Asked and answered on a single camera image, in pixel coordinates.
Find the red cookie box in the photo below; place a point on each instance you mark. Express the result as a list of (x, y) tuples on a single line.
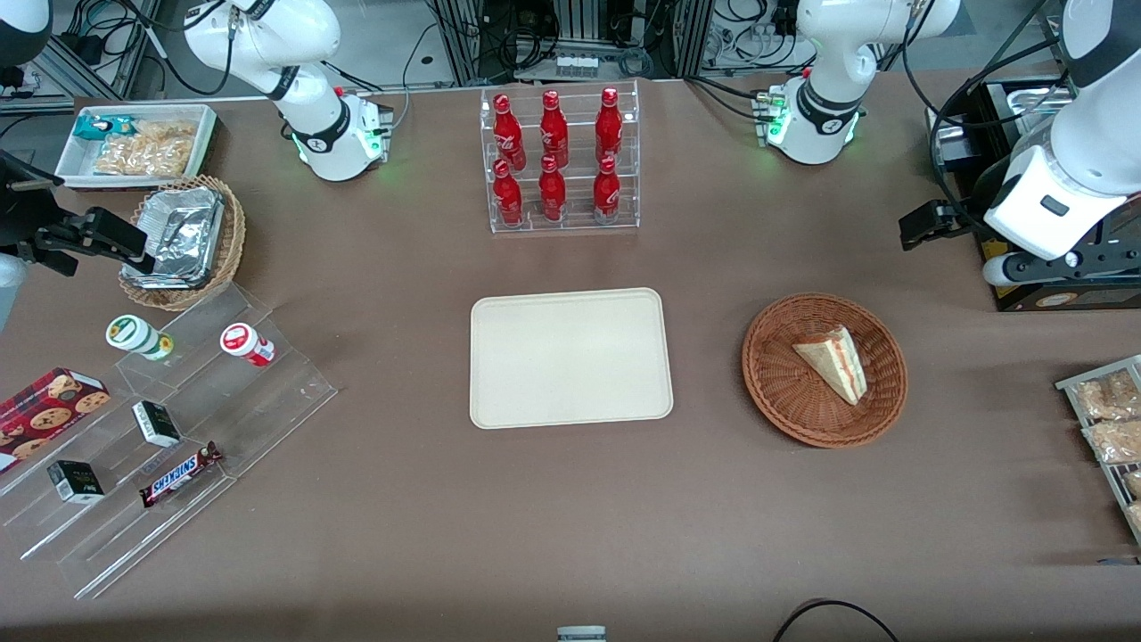
[(45, 415)]

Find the aluminium foil container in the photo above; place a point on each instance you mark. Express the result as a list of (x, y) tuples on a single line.
[(183, 232)]

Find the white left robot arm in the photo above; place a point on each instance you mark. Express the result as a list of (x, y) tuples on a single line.
[(838, 53)]

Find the teal snack packet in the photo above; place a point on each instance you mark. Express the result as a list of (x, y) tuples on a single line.
[(94, 127)]

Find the small black box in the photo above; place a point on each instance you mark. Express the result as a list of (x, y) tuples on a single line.
[(156, 423), (76, 481)]

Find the red lid cup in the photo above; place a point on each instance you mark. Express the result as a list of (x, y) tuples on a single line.
[(245, 343)]

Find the black food warmer machine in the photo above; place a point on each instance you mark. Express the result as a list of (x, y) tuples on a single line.
[(985, 125)]

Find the small grey device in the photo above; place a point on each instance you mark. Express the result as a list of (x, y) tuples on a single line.
[(581, 634)]

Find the clear acrylic stepped stand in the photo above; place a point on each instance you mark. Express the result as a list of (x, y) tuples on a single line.
[(258, 419)]

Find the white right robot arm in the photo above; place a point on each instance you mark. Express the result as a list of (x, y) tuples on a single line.
[(303, 36)]

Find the tray of packaged snacks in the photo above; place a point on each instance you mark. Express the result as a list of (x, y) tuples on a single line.
[(1114, 477)]

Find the tan wicker basket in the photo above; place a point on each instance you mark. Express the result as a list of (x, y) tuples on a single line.
[(233, 236)]

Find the white rectangular snack tray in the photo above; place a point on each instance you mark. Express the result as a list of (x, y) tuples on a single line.
[(76, 165)]

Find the snickers chocolate bar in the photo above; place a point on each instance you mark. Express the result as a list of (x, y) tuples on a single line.
[(178, 474)]

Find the clear bag of crackers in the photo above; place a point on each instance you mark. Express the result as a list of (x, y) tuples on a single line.
[(143, 159), (169, 131)]

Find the aluminium equipment frame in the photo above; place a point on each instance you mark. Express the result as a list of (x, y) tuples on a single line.
[(579, 27)]

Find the beige plastic tray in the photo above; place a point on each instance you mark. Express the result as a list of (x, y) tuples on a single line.
[(570, 357)]

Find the triangle sandwich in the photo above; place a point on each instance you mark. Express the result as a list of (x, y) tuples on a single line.
[(833, 361)]

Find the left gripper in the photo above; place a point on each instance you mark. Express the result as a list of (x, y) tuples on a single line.
[(972, 197)]

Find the clear bag of pastries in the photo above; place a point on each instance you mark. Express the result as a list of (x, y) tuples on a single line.
[(1114, 441), (1134, 483), (1136, 517), (1105, 397)]

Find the steel food pan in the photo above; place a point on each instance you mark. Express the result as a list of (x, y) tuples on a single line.
[(1034, 89)]

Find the green lid cup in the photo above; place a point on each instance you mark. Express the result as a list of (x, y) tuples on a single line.
[(134, 334)]

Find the white power strip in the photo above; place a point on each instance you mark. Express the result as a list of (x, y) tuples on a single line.
[(578, 67)]

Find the brown wicker basket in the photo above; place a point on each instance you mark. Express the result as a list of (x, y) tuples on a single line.
[(784, 392)]

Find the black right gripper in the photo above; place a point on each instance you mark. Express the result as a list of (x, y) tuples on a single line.
[(20, 217)]

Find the red cola bottle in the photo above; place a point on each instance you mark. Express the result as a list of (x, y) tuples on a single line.
[(554, 129), (552, 194), (609, 125), (508, 198), (606, 194), (508, 134)]

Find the clear acrylic bottle rack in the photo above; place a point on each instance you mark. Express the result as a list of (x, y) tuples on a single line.
[(579, 192)]

